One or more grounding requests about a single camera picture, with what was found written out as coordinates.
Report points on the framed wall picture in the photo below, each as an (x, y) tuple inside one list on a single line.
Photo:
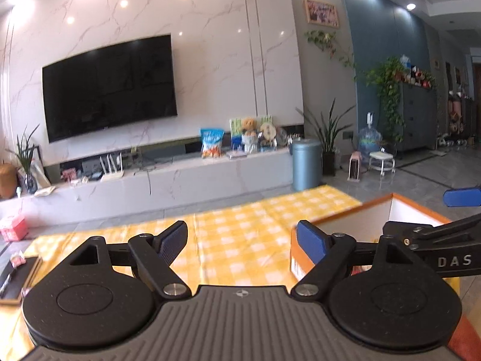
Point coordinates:
[(321, 13)]

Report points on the hanging vine plant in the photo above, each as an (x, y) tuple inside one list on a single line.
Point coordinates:
[(388, 77)]

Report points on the orange cardboard box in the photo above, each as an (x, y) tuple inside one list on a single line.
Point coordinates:
[(365, 222)]

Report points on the potted green plant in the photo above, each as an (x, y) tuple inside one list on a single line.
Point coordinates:
[(327, 130)]

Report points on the white round stool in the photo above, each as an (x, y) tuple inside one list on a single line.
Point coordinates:
[(382, 162)]

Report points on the vase with green plant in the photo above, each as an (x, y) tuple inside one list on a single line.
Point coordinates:
[(24, 152)]

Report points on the pink small stool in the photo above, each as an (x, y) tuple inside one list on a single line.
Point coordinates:
[(355, 163)]

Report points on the blue water jug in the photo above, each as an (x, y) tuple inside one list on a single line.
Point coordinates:
[(369, 139)]

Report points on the pink tissue box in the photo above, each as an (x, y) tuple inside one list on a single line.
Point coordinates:
[(13, 228)]

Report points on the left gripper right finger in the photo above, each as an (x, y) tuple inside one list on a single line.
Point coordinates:
[(330, 255)]

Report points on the teddy bear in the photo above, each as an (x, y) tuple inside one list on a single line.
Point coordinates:
[(248, 125)]

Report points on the green white box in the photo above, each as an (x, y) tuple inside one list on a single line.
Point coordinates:
[(235, 124)]

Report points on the round wooden sign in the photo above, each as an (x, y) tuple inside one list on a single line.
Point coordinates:
[(267, 132)]

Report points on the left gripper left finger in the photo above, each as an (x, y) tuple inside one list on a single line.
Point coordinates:
[(152, 257)]

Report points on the white wifi router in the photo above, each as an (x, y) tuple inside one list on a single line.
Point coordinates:
[(112, 167)]

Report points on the blue snack bag on counter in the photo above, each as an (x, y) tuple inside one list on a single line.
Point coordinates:
[(211, 140)]

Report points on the yellow checkered tablecloth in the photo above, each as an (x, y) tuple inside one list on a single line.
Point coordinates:
[(241, 245)]

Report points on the dark tray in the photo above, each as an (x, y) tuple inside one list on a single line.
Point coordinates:
[(15, 280)]

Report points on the black television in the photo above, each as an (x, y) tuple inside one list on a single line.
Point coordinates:
[(108, 87)]

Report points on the grey-blue trash bin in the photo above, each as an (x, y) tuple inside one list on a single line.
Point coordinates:
[(306, 164)]

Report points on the dark blue cabinet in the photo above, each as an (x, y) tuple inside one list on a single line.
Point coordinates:
[(418, 107)]

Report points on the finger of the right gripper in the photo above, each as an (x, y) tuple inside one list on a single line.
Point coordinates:
[(463, 197), (462, 232)]

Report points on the white TV console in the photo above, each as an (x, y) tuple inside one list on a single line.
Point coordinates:
[(182, 182)]

